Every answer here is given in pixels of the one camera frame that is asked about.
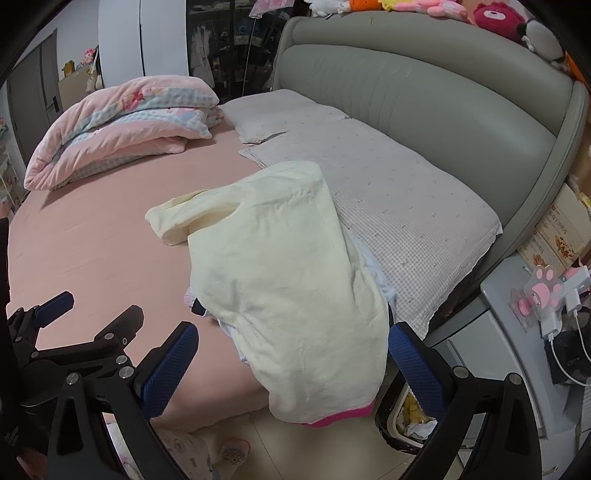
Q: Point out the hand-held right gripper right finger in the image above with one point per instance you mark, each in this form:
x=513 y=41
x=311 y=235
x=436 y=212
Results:
x=415 y=364

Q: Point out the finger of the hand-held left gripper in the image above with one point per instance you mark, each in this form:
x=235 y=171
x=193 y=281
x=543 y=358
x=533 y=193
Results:
x=115 y=330
x=55 y=305

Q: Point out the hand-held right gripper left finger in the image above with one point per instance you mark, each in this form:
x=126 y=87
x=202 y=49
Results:
x=171 y=369

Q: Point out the cream and pink sweatshirt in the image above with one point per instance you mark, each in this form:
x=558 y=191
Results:
x=277 y=286

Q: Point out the black and white basket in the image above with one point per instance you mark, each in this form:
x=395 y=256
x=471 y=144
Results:
x=406 y=415

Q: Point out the person's pajama leg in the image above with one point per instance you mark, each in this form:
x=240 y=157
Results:
x=184 y=452

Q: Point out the white bedside cabinet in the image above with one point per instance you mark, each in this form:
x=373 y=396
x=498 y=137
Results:
x=508 y=346

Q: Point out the white jacket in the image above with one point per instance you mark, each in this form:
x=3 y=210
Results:
x=374 y=272

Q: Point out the pink plush slipper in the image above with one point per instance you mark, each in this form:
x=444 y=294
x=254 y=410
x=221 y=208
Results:
x=235 y=450

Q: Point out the white shelf rack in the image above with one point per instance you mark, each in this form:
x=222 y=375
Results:
x=4 y=175

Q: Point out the pink cat paw holder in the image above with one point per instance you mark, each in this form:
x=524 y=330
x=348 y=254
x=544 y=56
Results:
x=540 y=286

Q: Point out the white power adapter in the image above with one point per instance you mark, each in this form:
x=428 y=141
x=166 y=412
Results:
x=556 y=318

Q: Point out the black pouch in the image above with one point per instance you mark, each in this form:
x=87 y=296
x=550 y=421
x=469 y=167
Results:
x=572 y=350

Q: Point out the pale checked pillow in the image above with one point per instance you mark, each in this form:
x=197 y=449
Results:
x=406 y=194
x=277 y=115

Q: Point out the pink printed quilt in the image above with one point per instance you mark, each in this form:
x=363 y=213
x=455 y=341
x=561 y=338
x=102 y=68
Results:
x=115 y=138

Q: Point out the printed cardboard box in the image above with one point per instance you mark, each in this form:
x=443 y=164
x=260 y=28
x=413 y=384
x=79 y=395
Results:
x=554 y=230

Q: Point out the grey door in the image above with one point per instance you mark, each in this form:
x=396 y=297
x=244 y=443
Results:
x=41 y=87

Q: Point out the beige cabinet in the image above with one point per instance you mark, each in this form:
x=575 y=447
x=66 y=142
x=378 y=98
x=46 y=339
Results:
x=78 y=85

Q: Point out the yellow toy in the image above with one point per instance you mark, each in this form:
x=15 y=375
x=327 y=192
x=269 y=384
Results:
x=68 y=68

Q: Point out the pink plush toy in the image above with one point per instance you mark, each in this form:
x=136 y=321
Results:
x=90 y=55

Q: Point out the white wardrobe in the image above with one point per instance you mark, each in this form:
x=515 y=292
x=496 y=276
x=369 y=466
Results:
x=138 y=37

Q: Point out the grey padded headboard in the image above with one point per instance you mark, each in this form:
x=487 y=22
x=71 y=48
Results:
x=415 y=83

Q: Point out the row of plush toys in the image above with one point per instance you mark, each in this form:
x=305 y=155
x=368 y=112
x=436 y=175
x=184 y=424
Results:
x=498 y=21

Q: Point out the pink patterned hanging cloth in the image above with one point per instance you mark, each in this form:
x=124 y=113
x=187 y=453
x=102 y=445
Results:
x=261 y=7

